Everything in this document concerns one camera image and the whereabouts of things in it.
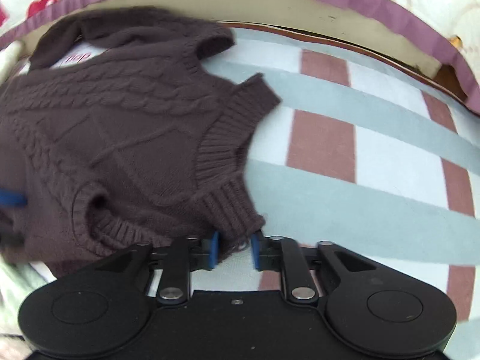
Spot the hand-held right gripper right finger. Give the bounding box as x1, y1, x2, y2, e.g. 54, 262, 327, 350
250, 232, 377, 304

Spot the dark brown knit sweater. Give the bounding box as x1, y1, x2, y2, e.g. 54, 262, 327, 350
0, 5, 283, 276

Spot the pale green cloth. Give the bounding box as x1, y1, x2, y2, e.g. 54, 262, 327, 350
0, 260, 58, 346

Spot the bear print quilt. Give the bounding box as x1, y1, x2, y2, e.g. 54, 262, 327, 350
0, 0, 480, 116

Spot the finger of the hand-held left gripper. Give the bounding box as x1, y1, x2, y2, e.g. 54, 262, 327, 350
0, 190, 28, 208

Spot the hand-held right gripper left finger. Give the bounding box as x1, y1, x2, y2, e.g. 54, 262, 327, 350
94, 231, 220, 306

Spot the white cloth with pink print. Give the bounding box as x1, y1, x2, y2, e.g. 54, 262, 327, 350
50, 41, 110, 70

